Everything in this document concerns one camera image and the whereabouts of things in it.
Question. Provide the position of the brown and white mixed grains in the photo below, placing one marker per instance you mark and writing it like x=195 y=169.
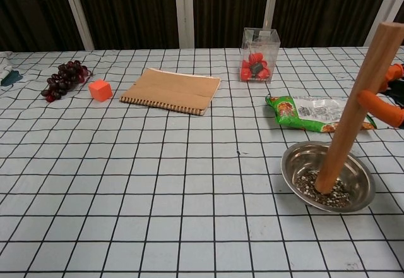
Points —
x=337 y=196

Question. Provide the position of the stainless steel bowl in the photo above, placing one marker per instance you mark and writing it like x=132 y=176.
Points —
x=306 y=158

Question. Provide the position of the small black block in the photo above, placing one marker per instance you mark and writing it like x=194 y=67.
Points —
x=256 y=68

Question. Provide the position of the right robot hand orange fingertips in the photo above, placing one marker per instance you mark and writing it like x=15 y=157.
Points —
x=378 y=107

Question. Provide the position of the white metal frame post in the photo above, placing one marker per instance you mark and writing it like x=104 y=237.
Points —
x=271 y=0
x=77 y=12
x=184 y=12
x=386 y=6

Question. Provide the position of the red toy pieces pile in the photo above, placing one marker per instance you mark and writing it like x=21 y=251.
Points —
x=244 y=74

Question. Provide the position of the orange cube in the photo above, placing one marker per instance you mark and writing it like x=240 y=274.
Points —
x=100 y=91

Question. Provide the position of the clear plastic box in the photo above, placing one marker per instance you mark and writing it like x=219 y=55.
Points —
x=262 y=44

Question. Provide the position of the wooden rolling pin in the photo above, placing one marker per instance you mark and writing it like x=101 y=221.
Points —
x=347 y=113

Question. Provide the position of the green snack bag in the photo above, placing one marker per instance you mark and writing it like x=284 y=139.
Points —
x=303 y=113

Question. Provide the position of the checked white tablecloth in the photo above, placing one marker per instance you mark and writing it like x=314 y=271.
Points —
x=158 y=180

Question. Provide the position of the brown spiral notebook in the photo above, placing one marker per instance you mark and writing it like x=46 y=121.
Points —
x=170 y=88

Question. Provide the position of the dark teal patch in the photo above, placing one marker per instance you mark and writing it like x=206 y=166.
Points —
x=12 y=78

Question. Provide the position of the purple grape bunch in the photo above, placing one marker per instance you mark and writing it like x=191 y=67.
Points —
x=63 y=79

